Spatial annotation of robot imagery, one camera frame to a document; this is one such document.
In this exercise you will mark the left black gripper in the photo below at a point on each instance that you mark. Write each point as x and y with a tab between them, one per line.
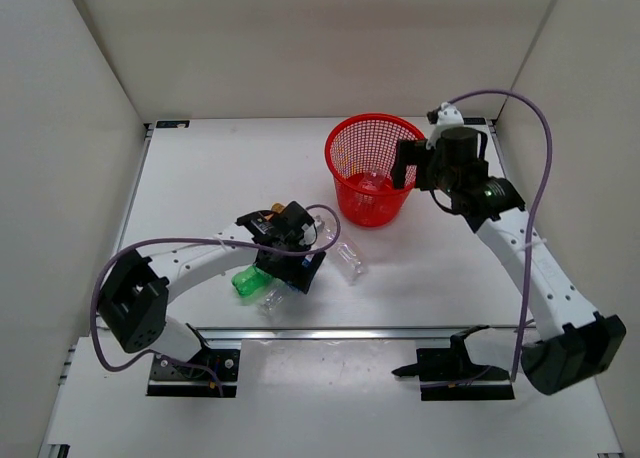
296	275

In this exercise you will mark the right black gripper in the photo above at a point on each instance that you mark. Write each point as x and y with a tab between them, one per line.
415	152

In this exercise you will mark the clear bottle blue label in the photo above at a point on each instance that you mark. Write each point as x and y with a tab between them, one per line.
277	293

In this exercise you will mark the large clear plastic bottle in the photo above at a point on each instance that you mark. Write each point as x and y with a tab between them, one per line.
345	255

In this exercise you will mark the clear bottle red label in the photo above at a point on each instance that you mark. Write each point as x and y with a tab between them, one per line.
373	192

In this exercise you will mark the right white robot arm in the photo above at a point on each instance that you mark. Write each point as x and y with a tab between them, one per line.
575	341

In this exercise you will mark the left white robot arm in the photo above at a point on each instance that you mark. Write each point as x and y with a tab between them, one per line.
136	286

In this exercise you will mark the red plastic mesh basket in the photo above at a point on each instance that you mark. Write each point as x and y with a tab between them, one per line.
362	143

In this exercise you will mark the green plastic bottle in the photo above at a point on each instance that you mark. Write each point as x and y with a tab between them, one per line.
250	281

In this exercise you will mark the orange bottle patterned label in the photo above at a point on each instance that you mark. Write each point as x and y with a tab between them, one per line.
276	207

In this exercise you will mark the right black table label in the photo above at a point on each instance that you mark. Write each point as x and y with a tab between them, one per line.
474	121

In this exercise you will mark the black table label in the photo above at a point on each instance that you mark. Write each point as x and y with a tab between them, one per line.
474	121
172	124

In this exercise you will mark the left black table label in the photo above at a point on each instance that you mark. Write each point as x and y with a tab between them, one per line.
172	124

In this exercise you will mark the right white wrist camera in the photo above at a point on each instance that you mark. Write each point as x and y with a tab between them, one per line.
446	115

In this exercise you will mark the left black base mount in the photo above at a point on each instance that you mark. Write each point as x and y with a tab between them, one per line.
170	381

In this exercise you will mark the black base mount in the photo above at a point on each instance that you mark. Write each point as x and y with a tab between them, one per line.
446	377
170	381

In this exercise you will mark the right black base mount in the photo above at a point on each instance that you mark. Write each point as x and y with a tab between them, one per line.
446	377

